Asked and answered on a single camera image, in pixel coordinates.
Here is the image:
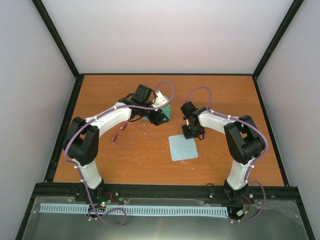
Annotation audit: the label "grey felt glasses case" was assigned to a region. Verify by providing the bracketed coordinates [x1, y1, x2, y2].
[142, 104, 171, 122]

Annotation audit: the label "light blue cleaning cloth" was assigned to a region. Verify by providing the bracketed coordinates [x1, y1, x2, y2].
[168, 134, 199, 162]

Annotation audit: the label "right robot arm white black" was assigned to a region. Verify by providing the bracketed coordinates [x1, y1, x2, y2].
[180, 101, 268, 203]

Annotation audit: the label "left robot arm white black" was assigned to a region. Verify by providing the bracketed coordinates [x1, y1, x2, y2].
[63, 84, 172, 202]

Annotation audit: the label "pink sunglasses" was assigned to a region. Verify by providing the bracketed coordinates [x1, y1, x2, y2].
[111, 121, 150, 154]

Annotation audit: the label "metal front plate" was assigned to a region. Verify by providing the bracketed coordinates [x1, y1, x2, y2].
[22, 197, 308, 240]

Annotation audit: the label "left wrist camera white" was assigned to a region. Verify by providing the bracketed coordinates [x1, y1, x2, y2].
[152, 90, 169, 108]

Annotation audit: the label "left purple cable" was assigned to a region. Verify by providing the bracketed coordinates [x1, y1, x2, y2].
[63, 81, 175, 226]

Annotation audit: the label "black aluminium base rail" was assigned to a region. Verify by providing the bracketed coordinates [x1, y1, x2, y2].
[32, 182, 300, 204]

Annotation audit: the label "light blue slotted cable duct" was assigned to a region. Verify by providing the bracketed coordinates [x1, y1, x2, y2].
[38, 203, 228, 218]

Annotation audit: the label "black frame post left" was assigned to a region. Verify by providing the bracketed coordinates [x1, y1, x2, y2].
[31, 0, 82, 80]

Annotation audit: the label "black frame post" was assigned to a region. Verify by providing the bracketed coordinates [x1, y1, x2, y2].
[251, 0, 305, 80]
[31, 0, 82, 80]

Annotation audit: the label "black frame post right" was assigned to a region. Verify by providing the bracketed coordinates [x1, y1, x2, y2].
[251, 0, 305, 80]

